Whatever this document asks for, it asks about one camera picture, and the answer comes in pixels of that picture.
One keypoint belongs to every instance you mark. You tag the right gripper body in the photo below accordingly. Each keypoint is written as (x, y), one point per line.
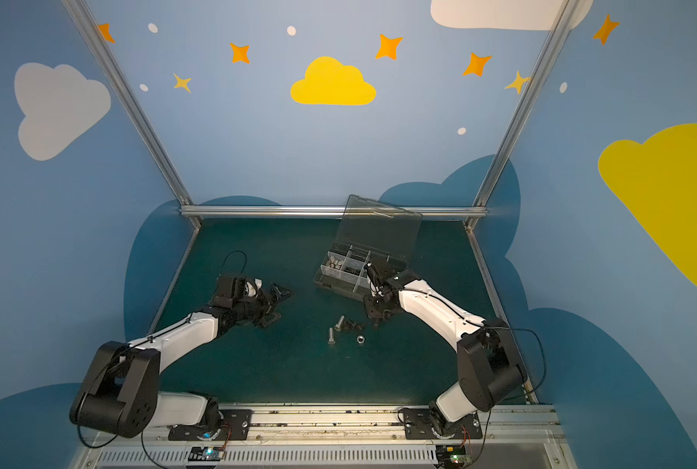
(378, 296)

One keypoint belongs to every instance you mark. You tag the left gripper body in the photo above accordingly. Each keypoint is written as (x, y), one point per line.
(267, 305)

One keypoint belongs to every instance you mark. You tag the silver wing nut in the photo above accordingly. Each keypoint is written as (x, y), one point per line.
(335, 262)

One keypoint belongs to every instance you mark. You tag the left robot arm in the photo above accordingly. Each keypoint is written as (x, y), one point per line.
(120, 394)

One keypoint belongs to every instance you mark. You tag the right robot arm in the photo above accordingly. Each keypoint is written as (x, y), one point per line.
(489, 364)

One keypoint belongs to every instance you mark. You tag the black hex bolt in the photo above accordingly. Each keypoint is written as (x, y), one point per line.
(354, 325)

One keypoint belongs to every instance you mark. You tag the clear plastic organizer box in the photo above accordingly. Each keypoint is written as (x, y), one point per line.
(364, 238)

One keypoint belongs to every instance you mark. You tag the left circuit board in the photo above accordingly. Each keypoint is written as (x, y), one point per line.
(211, 455)

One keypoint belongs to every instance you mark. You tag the circuit board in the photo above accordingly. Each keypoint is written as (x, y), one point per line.
(211, 455)
(448, 457)

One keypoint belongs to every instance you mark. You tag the right circuit board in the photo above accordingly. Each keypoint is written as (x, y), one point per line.
(448, 457)

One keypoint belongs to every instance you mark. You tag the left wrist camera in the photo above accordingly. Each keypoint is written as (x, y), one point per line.
(232, 291)

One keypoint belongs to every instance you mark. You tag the rear aluminium frame bar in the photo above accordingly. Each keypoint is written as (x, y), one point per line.
(325, 212)

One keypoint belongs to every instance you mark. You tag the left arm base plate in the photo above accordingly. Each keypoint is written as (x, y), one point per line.
(231, 424)

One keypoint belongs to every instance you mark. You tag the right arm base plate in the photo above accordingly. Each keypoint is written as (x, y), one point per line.
(426, 424)

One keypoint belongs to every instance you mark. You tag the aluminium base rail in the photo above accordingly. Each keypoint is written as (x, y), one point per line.
(345, 436)

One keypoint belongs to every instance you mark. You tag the right aluminium frame post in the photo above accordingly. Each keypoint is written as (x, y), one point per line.
(543, 66)

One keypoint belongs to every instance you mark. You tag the aluminium frame post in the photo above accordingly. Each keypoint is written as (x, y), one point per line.
(543, 66)
(83, 19)

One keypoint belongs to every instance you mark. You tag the left aluminium frame post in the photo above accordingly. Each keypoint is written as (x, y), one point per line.
(83, 19)

